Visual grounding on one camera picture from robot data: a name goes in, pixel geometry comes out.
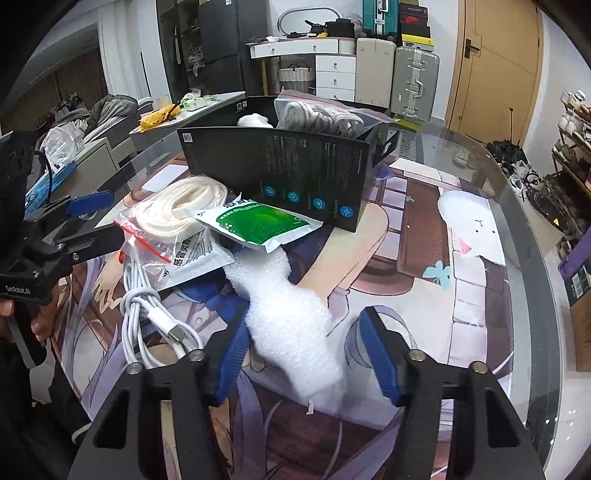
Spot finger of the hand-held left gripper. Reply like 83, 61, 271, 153
41, 222, 128, 269
23, 191, 114, 223

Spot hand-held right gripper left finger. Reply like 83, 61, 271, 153
68, 302, 252, 480

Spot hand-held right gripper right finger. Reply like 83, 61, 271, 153
358, 305, 548, 480

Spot white charging cable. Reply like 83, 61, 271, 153
120, 251, 206, 370

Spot white foam sheet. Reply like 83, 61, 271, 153
224, 247, 352, 411

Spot zip bag with white rope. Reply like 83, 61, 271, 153
113, 175, 241, 278

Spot white printed packet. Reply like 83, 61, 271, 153
157, 231, 236, 291

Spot green and white packet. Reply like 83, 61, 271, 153
185, 198, 324, 252

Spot black cardboard box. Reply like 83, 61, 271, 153
177, 95, 402, 233

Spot person's left hand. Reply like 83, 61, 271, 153
0, 295, 61, 344

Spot blue box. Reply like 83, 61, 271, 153
25, 170, 78, 205

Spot grey side table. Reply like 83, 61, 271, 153
60, 137, 136, 197

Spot grey jacket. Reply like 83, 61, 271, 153
88, 95, 140, 144

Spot yellow bag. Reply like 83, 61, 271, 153
139, 105, 179, 134

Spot printed table mat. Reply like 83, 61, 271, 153
51, 152, 515, 480

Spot green and white box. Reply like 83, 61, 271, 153
179, 92, 219, 112

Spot grey coffee table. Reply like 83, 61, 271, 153
129, 91, 246, 139

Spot person's dark clothing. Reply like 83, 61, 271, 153
0, 337, 95, 480

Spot dark open shelf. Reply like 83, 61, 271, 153
156, 0, 204, 101

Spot purple box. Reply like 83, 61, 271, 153
556, 251, 591, 306

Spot black refrigerator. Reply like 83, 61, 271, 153
198, 0, 273, 99

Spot pile of shoes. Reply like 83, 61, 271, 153
485, 138, 555, 204

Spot wicker basket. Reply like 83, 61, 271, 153
278, 66, 317, 93

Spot shoe rack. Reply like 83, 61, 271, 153
545, 90, 591, 259

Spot oval mirror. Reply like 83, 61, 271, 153
277, 7, 365, 40

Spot silver suitcase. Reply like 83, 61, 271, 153
390, 45, 440, 121

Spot white vanity dresser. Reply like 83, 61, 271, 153
245, 38, 358, 102

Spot beige suitcase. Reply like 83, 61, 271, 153
355, 37, 398, 110

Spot wooden door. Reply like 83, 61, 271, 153
445, 0, 544, 145

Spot black and yellow shoe box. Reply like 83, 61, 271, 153
400, 34, 435, 52

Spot teal suitcase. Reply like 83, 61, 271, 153
361, 0, 400, 38

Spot black and red shoe box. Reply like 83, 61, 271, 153
399, 3, 432, 22

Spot zip bag with grey cord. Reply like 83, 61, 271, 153
274, 91, 398, 139

